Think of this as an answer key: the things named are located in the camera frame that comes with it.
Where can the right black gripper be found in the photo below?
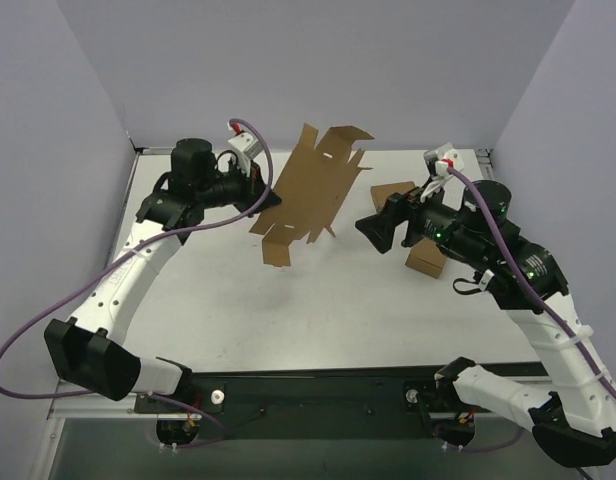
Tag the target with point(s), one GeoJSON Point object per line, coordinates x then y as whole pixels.
{"type": "Point", "coordinates": [402, 217]}

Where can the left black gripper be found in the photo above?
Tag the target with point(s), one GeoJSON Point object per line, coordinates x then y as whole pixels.
{"type": "Point", "coordinates": [253, 185]}

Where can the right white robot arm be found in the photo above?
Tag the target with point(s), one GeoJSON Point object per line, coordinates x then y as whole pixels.
{"type": "Point", "coordinates": [574, 419]}

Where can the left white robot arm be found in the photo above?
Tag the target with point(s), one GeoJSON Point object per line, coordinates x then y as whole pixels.
{"type": "Point", "coordinates": [87, 349]}

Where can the small folded cardboard box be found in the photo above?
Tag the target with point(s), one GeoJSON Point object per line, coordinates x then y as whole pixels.
{"type": "Point", "coordinates": [380, 195]}

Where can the long folded cardboard box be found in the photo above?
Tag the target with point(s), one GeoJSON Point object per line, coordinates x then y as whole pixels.
{"type": "Point", "coordinates": [426, 258]}

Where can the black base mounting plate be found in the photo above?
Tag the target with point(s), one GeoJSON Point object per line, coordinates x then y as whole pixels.
{"type": "Point", "coordinates": [388, 403]}

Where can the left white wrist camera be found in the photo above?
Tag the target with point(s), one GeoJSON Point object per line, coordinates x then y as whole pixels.
{"type": "Point", "coordinates": [246, 148]}

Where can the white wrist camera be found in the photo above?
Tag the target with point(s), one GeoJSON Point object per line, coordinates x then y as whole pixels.
{"type": "Point", "coordinates": [246, 148]}
{"type": "Point", "coordinates": [438, 162]}

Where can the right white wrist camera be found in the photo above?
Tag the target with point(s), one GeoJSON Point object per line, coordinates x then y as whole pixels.
{"type": "Point", "coordinates": [438, 162]}

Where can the aluminium table frame rail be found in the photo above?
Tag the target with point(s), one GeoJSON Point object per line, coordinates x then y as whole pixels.
{"type": "Point", "coordinates": [91, 406]}

